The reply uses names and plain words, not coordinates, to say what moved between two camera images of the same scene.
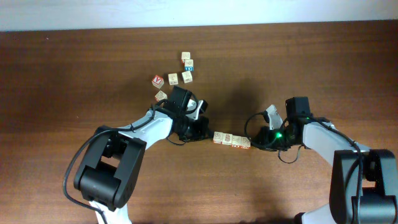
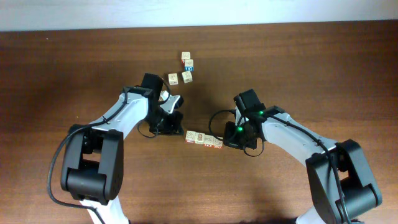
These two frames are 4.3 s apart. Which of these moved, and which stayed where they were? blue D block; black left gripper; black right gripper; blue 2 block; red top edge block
Moved: black right gripper; black left gripper
Stayed: red top edge block; blue 2 block; blue D block
